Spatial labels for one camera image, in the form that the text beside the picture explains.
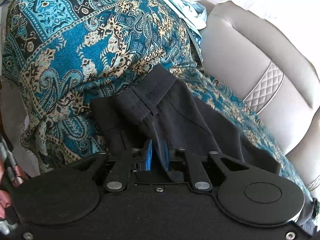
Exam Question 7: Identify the black pants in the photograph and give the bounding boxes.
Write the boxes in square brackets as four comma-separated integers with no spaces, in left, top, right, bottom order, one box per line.
[90,65,280,182]

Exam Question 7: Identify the light blue white cloth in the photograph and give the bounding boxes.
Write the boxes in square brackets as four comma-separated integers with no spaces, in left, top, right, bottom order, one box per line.
[162,0,207,32]

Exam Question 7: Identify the beige leather sofa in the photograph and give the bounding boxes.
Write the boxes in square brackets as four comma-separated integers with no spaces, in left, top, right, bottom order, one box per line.
[201,0,319,197]

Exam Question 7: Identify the blue paisley patterned throw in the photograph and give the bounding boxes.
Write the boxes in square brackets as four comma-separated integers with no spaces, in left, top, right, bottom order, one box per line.
[2,0,320,215]

